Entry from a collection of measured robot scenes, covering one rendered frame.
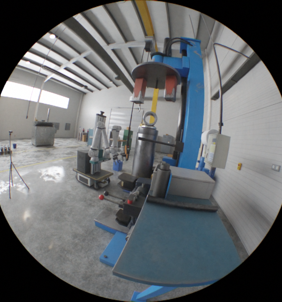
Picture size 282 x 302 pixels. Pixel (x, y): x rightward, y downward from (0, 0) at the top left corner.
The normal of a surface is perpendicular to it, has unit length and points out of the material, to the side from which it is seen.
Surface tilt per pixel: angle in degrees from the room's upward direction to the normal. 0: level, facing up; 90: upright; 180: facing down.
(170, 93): 90
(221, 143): 90
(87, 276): 0
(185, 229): 0
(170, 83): 90
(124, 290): 0
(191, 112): 90
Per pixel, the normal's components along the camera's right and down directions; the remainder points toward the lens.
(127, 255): 0.14, -0.98
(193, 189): -0.24, 0.10
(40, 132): 0.93, 0.18
